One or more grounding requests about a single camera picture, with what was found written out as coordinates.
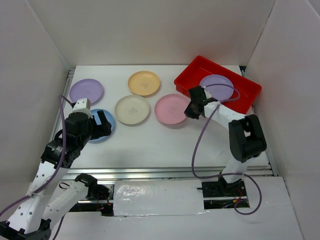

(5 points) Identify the blue plate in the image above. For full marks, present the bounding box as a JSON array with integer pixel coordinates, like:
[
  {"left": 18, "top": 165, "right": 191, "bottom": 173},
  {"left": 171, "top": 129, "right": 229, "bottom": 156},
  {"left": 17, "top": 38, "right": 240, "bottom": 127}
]
[{"left": 89, "top": 108, "right": 115, "bottom": 144}]

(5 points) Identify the pink plate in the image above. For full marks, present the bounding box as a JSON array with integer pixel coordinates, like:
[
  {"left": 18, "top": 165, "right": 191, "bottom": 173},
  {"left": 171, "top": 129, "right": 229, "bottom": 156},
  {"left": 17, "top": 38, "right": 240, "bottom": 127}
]
[{"left": 154, "top": 94, "right": 190, "bottom": 125}]

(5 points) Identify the purple plate front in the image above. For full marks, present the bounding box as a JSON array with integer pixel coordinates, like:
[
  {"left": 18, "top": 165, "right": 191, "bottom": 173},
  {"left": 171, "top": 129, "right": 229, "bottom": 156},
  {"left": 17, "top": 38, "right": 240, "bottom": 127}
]
[{"left": 199, "top": 74, "right": 234, "bottom": 102}]

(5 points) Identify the purple plate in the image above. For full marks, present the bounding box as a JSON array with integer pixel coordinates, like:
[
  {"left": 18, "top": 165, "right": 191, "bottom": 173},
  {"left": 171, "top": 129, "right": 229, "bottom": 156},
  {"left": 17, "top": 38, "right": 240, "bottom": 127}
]
[
  {"left": 199, "top": 74, "right": 234, "bottom": 102},
  {"left": 69, "top": 78, "right": 104, "bottom": 105}
]

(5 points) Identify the cream white plate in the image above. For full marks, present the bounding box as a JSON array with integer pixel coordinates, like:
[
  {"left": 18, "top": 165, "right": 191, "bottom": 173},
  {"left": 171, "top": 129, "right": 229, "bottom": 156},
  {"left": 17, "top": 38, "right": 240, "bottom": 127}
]
[{"left": 114, "top": 95, "right": 150, "bottom": 125}]

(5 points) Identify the orange plate top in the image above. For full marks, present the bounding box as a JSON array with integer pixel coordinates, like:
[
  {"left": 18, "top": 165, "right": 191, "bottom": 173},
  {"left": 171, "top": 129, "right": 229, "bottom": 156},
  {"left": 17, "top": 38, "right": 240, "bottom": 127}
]
[{"left": 127, "top": 71, "right": 161, "bottom": 97}]

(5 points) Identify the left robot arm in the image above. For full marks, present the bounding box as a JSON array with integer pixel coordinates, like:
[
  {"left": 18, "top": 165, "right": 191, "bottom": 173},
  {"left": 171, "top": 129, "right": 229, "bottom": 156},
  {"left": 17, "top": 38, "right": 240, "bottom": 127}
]
[{"left": 0, "top": 110, "right": 112, "bottom": 240}]

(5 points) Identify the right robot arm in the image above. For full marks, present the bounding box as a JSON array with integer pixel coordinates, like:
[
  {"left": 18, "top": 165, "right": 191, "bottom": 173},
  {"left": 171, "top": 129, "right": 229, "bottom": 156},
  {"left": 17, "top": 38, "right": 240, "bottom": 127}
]
[{"left": 184, "top": 83, "right": 267, "bottom": 196}]

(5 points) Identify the red plastic bin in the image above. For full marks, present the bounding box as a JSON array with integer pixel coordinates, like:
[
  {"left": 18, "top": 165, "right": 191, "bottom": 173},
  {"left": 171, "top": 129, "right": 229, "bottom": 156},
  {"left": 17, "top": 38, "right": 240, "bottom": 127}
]
[{"left": 174, "top": 55, "right": 262, "bottom": 114}]

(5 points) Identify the white taped cover panel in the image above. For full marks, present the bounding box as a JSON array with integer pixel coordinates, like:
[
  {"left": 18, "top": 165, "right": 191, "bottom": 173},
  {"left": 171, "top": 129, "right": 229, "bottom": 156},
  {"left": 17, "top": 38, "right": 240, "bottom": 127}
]
[{"left": 113, "top": 180, "right": 205, "bottom": 217}]

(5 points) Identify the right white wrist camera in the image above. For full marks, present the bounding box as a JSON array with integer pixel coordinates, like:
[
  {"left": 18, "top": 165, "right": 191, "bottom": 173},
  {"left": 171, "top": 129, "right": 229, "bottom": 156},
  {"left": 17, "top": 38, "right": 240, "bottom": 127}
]
[{"left": 202, "top": 86, "right": 212, "bottom": 99}]

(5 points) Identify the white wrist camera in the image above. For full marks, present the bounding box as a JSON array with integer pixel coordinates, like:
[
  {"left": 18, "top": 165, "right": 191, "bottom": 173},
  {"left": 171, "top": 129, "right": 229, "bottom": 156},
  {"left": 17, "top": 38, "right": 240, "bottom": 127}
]
[
  {"left": 202, "top": 86, "right": 212, "bottom": 99},
  {"left": 72, "top": 98, "right": 93, "bottom": 118}
]

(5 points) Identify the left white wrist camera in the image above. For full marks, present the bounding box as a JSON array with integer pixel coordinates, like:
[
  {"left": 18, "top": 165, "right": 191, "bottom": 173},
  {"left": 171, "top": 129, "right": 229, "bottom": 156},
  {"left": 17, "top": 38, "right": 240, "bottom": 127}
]
[{"left": 72, "top": 98, "right": 93, "bottom": 118}]

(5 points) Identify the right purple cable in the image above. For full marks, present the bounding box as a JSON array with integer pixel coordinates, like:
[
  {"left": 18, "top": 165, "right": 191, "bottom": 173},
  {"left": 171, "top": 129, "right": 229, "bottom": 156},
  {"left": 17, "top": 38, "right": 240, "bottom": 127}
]
[{"left": 191, "top": 83, "right": 263, "bottom": 216}]

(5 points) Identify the aluminium front rail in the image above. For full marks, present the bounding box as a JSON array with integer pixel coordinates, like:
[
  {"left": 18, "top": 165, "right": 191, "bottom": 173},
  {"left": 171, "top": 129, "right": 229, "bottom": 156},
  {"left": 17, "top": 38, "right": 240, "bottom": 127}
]
[{"left": 62, "top": 165, "right": 274, "bottom": 181}]

